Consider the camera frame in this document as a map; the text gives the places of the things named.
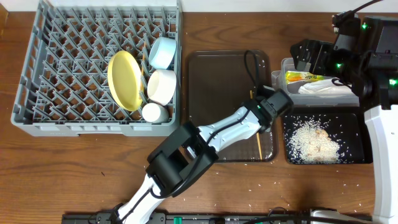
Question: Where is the wooden chopstick long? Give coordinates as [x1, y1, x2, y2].
[249, 90, 262, 161]

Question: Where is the white napkin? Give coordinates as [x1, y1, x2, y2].
[298, 78, 353, 95]

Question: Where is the green yellow snack wrapper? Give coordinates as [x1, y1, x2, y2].
[285, 71, 325, 84]

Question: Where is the pink bowl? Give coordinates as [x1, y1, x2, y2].
[147, 70, 177, 106]

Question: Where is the white cup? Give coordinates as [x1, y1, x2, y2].
[142, 103, 169, 123]

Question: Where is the light blue bowl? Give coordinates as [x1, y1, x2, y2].
[149, 37, 177, 70]

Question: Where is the yellow plate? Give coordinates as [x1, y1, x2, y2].
[107, 50, 142, 111]

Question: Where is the wooden chopstick short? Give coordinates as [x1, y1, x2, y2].
[140, 42, 146, 91]

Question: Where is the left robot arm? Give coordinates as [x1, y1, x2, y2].
[116, 86, 294, 223]

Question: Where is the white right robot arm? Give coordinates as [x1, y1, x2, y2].
[290, 11, 397, 223]

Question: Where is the clear plastic waste bin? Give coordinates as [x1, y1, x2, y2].
[271, 58, 359, 106]

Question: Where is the rice food waste pile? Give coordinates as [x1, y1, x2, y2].
[287, 118, 340, 164]

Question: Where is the black waste tray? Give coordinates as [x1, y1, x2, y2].
[282, 106, 373, 165]

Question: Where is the dark brown serving tray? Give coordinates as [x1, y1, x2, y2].
[185, 50, 278, 162]

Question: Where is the grey plastic dish rack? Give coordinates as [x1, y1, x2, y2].
[11, 1, 182, 136]

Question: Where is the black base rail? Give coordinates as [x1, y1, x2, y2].
[61, 207, 373, 224]

